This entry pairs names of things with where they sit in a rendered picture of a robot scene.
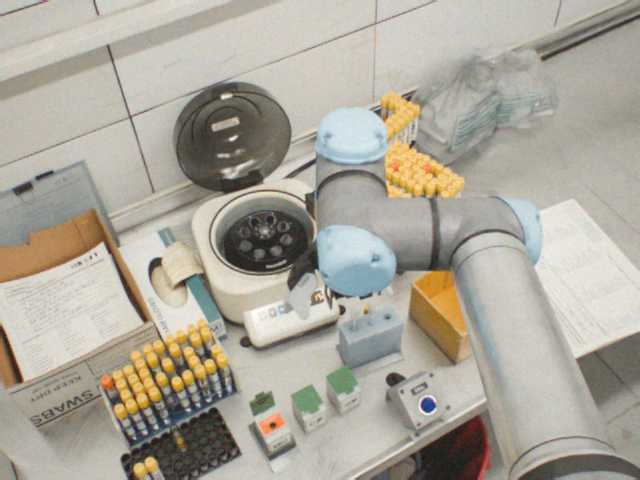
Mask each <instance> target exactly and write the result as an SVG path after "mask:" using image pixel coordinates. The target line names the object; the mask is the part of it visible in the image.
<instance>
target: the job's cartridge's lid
mask: <svg viewBox="0 0 640 480"><path fill-rule="evenodd" d="M274 405H275V402H274V398H273V395H272V392H271V391H270V392H268V393H266V394H265V392H264V391H263V392H261V393H259V394H257V395H255V399H253V400H251V401H249V406H250V409H251V412H252V416H253V417H255V416H257V415H259V414H262V413H264V412H266V411H268V410H270V408H271V407H272V406H274Z"/></svg>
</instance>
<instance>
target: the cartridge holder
mask: <svg viewBox="0 0 640 480"><path fill-rule="evenodd" d="M248 429H249V431H250V433H251V435H252V436H253V438H254V440H255V442H256V444H257V445H258V447H259V449H260V451H261V452H262V454H263V455H264V457H265V459H266V460H267V462H268V464H269V466H270V468H271V469H272V473H273V475H274V474H276V473H278V472H279V471H281V470H283V469H285V468H286V467H288V466H290V465H292V464H293V463H295V462H297V461H298V460H300V459H301V458H303V454H302V453H301V451H300V448H299V446H298V444H297V443H296V440H295V438H294V436H293V435H292V433H291V437H292V441H290V442H288V443H286V444H285V445H283V446H281V447H279V448H277V449H276V450H274V451H272V452H271V453H269V451H268V449H267V447H266V446H265V444H264V442H263V440H262V439H261V437H260V435H259V433H258V432H257V430H256V426H255V422H254V423H252V424H250V425H248Z"/></svg>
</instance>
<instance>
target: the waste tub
mask: <svg viewBox="0 0 640 480"><path fill-rule="evenodd" d="M411 285H412V291H411V300H410V308H409V315H410V316H411V317H412V318H413V320H414V321H415V322H416V323H417V324H418V326H419V327H420V328H421V329H422V330H423V331H424V332H425V333H426V334H427V335H428V336H429V337H430V339H431V340H432V341H433V342H435V343H436V344H437V345H438V346H439V347H440V348H441V351H442V352H443V353H444V354H445V355H446V356H447V357H448V358H449V359H450V360H451V361H452V362H453V363H454V365H458V364H459V363H460V362H462V361H463V360H465V359H466V358H468V357H469V356H470V355H471V354H473V352H472V348H471V344H470V342H469V335H468V331H467V327H466V324H465V320H464V316H463V314H462V310H461V307H460V303H459V299H458V296H457V292H456V289H455V286H454V282H453V279H452V276H451V273H450V271H429V272H427V273H425V274H424V275H422V276H421V277H419V278H417V279H416V280H414V281H413V282H412V283H411Z"/></svg>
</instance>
